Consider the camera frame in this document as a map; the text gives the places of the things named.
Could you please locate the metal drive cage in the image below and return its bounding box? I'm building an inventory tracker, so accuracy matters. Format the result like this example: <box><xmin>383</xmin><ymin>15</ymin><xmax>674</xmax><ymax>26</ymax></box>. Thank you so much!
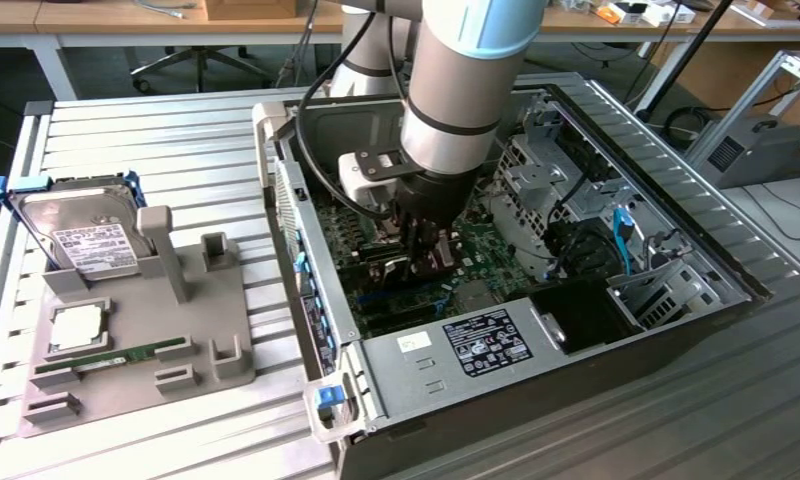
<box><xmin>493</xmin><ymin>132</ymin><xmax>642</xmax><ymax>241</ymax></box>

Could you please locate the black wire bundle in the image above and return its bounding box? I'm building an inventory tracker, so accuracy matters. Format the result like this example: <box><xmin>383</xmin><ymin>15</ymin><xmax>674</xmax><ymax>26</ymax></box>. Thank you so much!
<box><xmin>543</xmin><ymin>172</ymin><xmax>626</xmax><ymax>281</ymax></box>

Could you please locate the grey computer tower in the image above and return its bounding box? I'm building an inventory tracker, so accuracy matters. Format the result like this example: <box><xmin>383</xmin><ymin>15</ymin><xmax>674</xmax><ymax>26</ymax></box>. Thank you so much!
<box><xmin>686</xmin><ymin>114</ymin><xmax>800</xmax><ymax>189</ymax></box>

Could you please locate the metal disk bay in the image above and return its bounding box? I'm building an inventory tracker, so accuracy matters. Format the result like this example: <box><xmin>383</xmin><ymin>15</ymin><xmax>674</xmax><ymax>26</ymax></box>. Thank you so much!
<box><xmin>606</xmin><ymin>259</ymin><xmax>722</xmax><ymax>331</ymax></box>

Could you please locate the silver chipset heatsink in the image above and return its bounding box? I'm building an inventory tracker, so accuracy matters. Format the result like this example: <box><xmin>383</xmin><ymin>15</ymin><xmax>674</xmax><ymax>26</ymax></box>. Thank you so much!
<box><xmin>453</xmin><ymin>282</ymin><xmax>502</xmax><ymax>311</ymax></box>

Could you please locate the aluminium profile frame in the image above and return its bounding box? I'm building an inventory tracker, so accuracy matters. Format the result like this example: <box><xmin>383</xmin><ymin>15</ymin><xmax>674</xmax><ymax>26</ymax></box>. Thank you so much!
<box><xmin>683</xmin><ymin>49</ymin><xmax>800</xmax><ymax>166</ymax></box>

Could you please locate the black slanted pole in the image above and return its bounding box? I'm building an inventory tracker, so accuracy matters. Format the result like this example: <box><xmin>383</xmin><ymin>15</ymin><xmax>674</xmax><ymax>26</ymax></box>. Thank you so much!
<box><xmin>633</xmin><ymin>0</ymin><xmax>735</xmax><ymax>121</ymax></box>

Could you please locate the grey parts rack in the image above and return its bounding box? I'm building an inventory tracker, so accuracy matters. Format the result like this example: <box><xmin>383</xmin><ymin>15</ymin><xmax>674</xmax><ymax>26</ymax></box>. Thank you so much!
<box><xmin>16</xmin><ymin>204</ymin><xmax>259</xmax><ymax>441</ymax></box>

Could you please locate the blue case latch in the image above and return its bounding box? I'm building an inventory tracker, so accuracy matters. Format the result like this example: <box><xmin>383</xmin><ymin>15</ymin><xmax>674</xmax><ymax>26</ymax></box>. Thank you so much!
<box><xmin>312</xmin><ymin>384</ymin><xmax>346</xmax><ymax>409</ymax></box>

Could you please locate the silver CPU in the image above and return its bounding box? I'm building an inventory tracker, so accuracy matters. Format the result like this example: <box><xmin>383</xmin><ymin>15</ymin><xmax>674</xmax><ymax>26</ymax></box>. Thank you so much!
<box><xmin>50</xmin><ymin>305</ymin><xmax>108</xmax><ymax>351</ymax></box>

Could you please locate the wooden desk with cardboard box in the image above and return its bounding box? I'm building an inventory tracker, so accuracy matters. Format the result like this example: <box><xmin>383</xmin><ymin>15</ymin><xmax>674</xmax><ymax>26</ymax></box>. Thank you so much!
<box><xmin>0</xmin><ymin>0</ymin><xmax>346</xmax><ymax>101</ymax></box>

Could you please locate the white orange small box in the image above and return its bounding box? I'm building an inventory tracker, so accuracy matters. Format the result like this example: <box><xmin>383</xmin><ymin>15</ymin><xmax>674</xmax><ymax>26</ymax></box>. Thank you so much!
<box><xmin>603</xmin><ymin>1</ymin><xmax>649</xmax><ymax>25</ymax></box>

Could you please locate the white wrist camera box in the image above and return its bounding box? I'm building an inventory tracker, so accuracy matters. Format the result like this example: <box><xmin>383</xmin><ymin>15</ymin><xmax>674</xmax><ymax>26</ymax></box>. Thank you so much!
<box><xmin>336</xmin><ymin>149</ymin><xmax>412</xmax><ymax>204</ymax></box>

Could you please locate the hard disk in blue caddy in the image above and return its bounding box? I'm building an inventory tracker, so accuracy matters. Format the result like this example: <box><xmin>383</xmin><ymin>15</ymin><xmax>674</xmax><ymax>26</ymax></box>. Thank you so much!
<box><xmin>0</xmin><ymin>169</ymin><xmax>159</xmax><ymax>284</ymax></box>

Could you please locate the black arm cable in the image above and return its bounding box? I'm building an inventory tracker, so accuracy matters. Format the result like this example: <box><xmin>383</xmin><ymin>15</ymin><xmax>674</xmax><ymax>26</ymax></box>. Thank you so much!
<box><xmin>292</xmin><ymin>0</ymin><xmax>402</xmax><ymax>219</ymax></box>

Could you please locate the green motherboard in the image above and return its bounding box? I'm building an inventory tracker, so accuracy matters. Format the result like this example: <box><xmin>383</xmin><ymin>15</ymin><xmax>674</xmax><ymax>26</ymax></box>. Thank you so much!
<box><xmin>312</xmin><ymin>174</ymin><xmax>542</xmax><ymax>339</ymax></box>

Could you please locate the graphics card with metal bracket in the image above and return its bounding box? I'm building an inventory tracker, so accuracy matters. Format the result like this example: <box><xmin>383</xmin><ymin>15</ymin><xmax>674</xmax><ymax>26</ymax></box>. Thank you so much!
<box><xmin>332</xmin><ymin>234</ymin><xmax>459</xmax><ymax>291</ymax></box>

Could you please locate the green RAM stick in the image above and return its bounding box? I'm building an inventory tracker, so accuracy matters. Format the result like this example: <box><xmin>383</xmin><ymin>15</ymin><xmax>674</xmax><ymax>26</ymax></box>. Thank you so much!
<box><xmin>36</xmin><ymin>339</ymin><xmax>188</xmax><ymax>376</ymax></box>

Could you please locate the wooden desk with small boxes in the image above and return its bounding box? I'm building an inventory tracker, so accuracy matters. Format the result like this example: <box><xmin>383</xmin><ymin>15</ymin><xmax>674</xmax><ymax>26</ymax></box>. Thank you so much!
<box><xmin>523</xmin><ymin>0</ymin><xmax>800</xmax><ymax>61</ymax></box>

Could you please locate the office chair base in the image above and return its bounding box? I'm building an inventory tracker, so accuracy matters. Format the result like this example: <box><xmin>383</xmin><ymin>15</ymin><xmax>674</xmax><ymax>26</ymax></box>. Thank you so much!
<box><xmin>130</xmin><ymin>44</ymin><xmax>272</xmax><ymax>94</ymax></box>

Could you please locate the blue wire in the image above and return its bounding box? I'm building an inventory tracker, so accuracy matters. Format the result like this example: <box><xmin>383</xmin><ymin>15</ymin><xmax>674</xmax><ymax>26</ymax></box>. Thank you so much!
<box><xmin>611</xmin><ymin>207</ymin><xmax>639</xmax><ymax>276</ymax></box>

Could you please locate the grey power supply unit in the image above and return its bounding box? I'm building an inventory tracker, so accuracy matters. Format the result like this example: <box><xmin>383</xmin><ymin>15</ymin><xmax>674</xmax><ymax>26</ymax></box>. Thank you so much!
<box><xmin>359</xmin><ymin>297</ymin><xmax>569</xmax><ymax>421</ymax></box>

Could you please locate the open black PC case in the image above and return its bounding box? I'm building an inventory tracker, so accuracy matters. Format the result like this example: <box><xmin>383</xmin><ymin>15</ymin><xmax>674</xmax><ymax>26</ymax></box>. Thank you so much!
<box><xmin>251</xmin><ymin>82</ymin><xmax>773</xmax><ymax>480</ymax></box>

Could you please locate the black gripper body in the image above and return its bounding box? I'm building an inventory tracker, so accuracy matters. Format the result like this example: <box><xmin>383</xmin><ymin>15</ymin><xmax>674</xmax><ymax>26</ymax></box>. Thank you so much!
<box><xmin>392</xmin><ymin>169</ymin><xmax>481</xmax><ymax>236</ymax></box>

